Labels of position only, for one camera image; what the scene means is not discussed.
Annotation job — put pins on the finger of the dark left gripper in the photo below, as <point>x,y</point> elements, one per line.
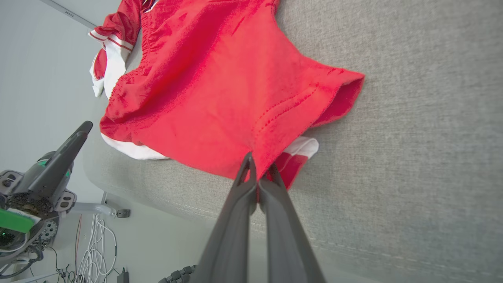
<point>59,165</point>

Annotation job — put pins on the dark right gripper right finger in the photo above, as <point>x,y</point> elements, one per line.
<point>287,243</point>

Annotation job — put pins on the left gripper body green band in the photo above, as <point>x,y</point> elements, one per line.
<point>15,220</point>

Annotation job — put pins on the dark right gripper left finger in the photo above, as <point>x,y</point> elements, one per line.
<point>232,236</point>

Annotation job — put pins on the red shirt with white sleeves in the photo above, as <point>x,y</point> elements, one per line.
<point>114,63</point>

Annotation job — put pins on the red shorts with white stripes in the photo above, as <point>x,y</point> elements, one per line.
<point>220,86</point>

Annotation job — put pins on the white metal stand leg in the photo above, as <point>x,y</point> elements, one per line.
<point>94,208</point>

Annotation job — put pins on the grey fabric sofa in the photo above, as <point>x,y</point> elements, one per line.
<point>412,157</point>

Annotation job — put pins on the grey wall baseboard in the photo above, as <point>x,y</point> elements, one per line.
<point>68,13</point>

